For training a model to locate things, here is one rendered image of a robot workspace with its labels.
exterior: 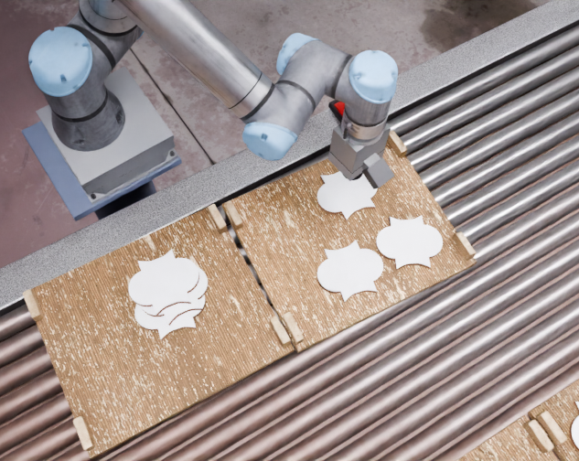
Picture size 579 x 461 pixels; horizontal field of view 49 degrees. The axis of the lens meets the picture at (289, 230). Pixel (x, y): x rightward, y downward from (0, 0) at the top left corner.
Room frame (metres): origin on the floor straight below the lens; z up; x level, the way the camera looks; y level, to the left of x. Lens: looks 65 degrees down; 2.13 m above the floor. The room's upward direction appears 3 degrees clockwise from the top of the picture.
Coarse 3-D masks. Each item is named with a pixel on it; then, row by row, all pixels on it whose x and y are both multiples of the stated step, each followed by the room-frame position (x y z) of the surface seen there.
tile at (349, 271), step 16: (336, 256) 0.49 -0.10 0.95; (352, 256) 0.50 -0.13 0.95; (368, 256) 0.50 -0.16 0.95; (320, 272) 0.46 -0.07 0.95; (336, 272) 0.46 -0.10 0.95; (352, 272) 0.46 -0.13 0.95; (368, 272) 0.46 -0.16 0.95; (336, 288) 0.43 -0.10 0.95; (352, 288) 0.43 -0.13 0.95; (368, 288) 0.43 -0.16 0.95
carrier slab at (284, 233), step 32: (256, 192) 0.63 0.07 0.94; (288, 192) 0.64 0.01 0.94; (384, 192) 0.65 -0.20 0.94; (416, 192) 0.66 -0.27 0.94; (256, 224) 0.56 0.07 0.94; (288, 224) 0.56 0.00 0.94; (320, 224) 0.57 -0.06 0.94; (352, 224) 0.57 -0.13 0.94; (384, 224) 0.58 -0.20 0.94; (448, 224) 0.59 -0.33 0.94; (256, 256) 0.49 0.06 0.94; (288, 256) 0.49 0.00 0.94; (320, 256) 0.50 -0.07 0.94; (448, 256) 0.51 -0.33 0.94; (288, 288) 0.42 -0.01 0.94; (320, 288) 0.43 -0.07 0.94; (384, 288) 0.44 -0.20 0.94; (416, 288) 0.44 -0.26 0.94; (320, 320) 0.36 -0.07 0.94; (352, 320) 0.37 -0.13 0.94
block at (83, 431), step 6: (78, 420) 0.15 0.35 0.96; (84, 420) 0.15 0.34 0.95; (78, 426) 0.14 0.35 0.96; (84, 426) 0.14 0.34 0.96; (78, 432) 0.13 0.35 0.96; (84, 432) 0.13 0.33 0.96; (90, 432) 0.13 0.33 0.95; (84, 438) 0.12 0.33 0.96; (90, 438) 0.12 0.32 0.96; (84, 444) 0.11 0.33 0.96; (90, 444) 0.11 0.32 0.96; (90, 450) 0.10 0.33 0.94
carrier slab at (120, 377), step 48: (144, 240) 0.51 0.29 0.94; (192, 240) 0.52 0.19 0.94; (48, 288) 0.39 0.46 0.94; (96, 288) 0.40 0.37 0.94; (240, 288) 0.42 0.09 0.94; (48, 336) 0.30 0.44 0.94; (96, 336) 0.31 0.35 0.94; (144, 336) 0.31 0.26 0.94; (192, 336) 0.32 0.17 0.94; (240, 336) 0.32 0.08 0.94; (96, 384) 0.22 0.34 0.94; (144, 384) 0.22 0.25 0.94; (192, 384) 0.23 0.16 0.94; (96, 432) 0.13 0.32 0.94
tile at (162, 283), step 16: (144, 272) 0.42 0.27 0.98; (160, 272) 0.43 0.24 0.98; (176, 272) 0.43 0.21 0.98; (192, 272) 0.43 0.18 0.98; (144, 288) 0.39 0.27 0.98; (160, 288) 0.39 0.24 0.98; (176, 288) 0.39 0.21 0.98; (192, 288) 0.40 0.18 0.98; (144, 304) 0.36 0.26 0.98; (160, 304) 0.36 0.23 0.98; (176, 304) 0.37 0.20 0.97
